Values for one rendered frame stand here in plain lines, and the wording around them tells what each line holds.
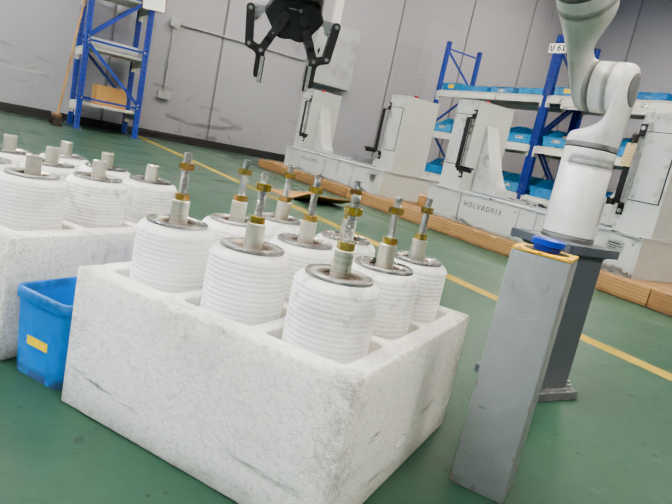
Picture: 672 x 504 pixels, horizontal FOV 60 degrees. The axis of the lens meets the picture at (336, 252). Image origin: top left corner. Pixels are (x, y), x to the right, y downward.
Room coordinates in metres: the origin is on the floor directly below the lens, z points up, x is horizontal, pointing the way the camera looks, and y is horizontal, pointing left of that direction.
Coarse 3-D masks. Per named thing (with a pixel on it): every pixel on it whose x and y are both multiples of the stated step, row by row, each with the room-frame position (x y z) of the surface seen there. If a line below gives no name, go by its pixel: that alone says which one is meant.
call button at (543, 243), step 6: (534, 240) 0.71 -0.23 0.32; (540, 240) 0.70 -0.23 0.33; (546, 240) 0.69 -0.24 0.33; (552, 240) 0.69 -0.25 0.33; (558, 240) 0.71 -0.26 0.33; (534, 246) 0.71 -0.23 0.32; (540, 246) 0.70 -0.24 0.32; (546, 246) 0.69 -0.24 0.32; (552, 246) 0.69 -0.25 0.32; (558, 246) 0.69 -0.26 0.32; (564, 246) 0.70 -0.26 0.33; (552, 252) 0.70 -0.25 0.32; (558, 252) 0.70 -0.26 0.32
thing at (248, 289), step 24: (216, 264) 0.63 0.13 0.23; (240, 264) 0.62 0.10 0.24; (264, 264) 0.63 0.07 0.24; (288, 264) 0.66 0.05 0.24; (216, 288) 0.63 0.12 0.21; (240, 288) 0.62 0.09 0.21; (264, 288) 0.63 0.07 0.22; (216, 312) 0.63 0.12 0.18; (240, 312) 0.62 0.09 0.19; (264, 312) 0.63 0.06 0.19
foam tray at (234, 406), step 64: (128, 320) 0.65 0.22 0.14; (192, 320) 0.60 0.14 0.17; (448, 320) 0.80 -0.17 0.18; (64, 384) 0.69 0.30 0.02; (128, 384) 0.64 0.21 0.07; (192, 384) 0.60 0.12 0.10; (256, 384) 0.56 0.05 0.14; (320, 384) 0.53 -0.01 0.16; (384, 384) 0.58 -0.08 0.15; (448, 384) 0.83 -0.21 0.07; (192, 448) 0.59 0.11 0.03; (256, 448) 0.55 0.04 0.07; (320, 448) 0.52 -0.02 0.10; (384, 448) 0.63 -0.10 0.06
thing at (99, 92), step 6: (96, 84) 6.04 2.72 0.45; (96, 90) 6.00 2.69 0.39; (102, 90) 6.03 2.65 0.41; (108, 90) 6.06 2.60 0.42; (114, 90) 6.10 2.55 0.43; (120, 90) 6.13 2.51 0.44; (96, 96) 6.01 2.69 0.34; (102, 96) 6.04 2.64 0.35; (108, 96) 6.07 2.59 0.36; (114, 96) 6.10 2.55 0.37; (120, 96) 6.13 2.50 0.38; (96, 102) 6.01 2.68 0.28; (114, 102) 6.10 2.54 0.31; (120, 102) 6.14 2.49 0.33; (120, 108) 6.14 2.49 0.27
